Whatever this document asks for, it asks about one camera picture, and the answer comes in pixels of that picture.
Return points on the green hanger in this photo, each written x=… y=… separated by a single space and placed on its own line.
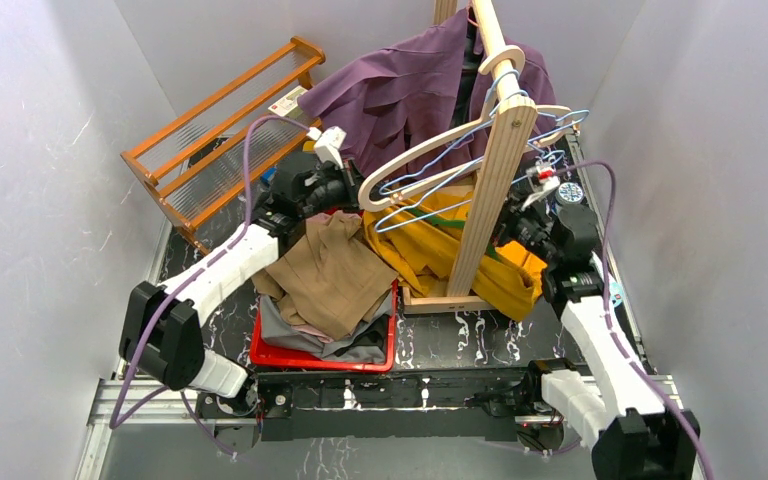
x=458 y=224

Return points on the purple garment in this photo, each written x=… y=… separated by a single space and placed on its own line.
x=390 y=100

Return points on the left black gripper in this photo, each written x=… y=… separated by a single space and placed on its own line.
x=342 y=187

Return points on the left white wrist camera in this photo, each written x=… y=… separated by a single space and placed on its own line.
x=327 y=145

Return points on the khaki tan garment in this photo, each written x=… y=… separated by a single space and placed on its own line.
x=366 y=276

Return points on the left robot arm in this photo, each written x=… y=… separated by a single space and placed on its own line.
x=162 y=336

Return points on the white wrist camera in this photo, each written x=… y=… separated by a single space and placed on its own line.
x=543 y=180
x=327 y=145

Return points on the orange wooden shoe rack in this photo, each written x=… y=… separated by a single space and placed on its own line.
x=193 y=167

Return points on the small blue object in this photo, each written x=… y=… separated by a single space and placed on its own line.
x=267 y=176

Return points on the wooden clothes rack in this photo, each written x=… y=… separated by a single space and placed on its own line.
x=514 y=121

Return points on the small white box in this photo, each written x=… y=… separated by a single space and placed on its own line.
x=287 y=106

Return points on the pink ruffled garment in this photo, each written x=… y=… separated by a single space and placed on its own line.
x=315 y=279

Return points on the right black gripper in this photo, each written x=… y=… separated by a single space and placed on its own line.
x=512 y=216

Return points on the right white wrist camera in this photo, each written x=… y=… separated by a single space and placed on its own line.
x=543 y=180

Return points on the mustard yellow garment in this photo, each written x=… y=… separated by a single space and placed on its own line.
x=423 y=255

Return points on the black metal base frame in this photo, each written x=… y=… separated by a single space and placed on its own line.
x=501 y=404

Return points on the grey pleated skirt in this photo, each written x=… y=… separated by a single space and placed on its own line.
x=366 y=342

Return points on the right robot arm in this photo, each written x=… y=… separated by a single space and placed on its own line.
x=629 y=423

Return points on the red plastic tray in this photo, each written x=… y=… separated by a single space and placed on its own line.
x=261 y=354

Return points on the round blue white tin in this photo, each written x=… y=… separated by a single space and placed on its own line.
x=569 y=193

